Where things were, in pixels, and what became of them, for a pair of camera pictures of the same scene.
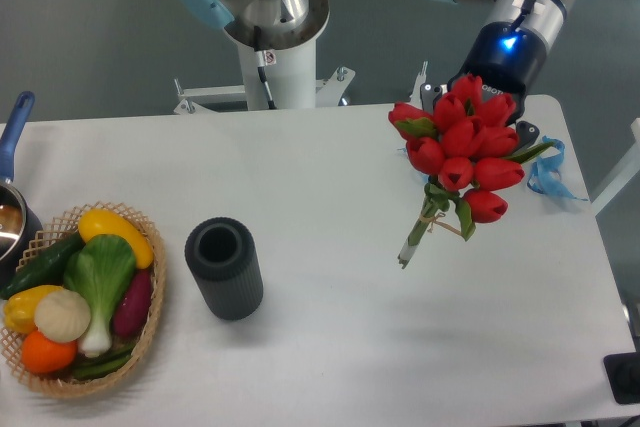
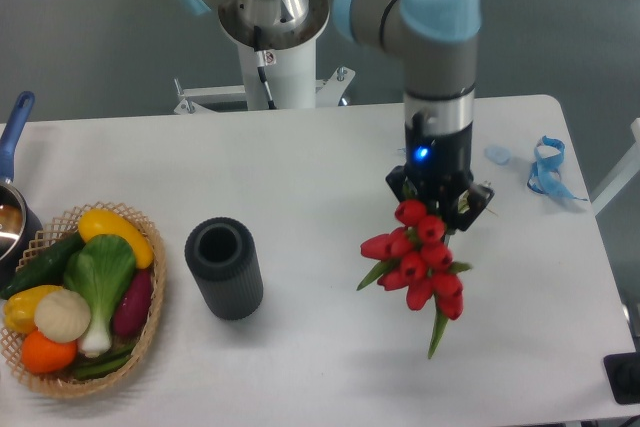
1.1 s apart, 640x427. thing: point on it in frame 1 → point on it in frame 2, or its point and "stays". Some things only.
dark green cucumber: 46,269 stays
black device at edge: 623,371 stays
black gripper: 504,59 → 437,167
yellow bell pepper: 19,308 stays
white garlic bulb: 62,316 stays
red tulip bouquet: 464,146 → 415,258
